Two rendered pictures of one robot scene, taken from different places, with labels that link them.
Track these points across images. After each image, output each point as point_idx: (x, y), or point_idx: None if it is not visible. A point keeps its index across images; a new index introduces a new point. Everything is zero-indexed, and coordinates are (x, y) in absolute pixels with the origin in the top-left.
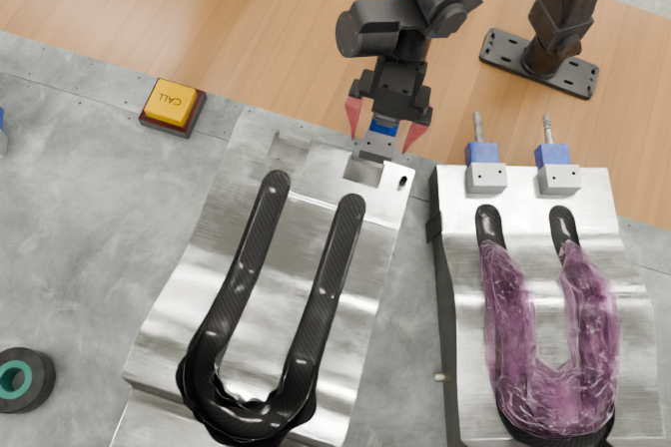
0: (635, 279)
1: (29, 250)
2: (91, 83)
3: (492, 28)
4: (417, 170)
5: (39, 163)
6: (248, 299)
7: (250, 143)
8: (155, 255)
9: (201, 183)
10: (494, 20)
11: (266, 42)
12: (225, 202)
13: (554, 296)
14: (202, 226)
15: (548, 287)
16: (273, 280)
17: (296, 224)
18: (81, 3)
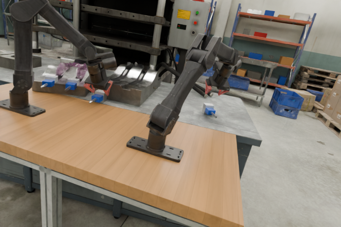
0: (48, 67)
1: (186, 101)
2: (188, 119)
3: (31, 114)
4: (88, 98)
5: (193, 110)
6: (138, 76)
7: (138, 87)
8: (159, 98)
9: (150, 103)
10: (25, 119)
11: (132, 122)
12: (143, 84)
13: (72, 68)
14: (148, 84)
15: (72, 69)
16: (133, 78)
17: (127, 81)
18: (204, 136)
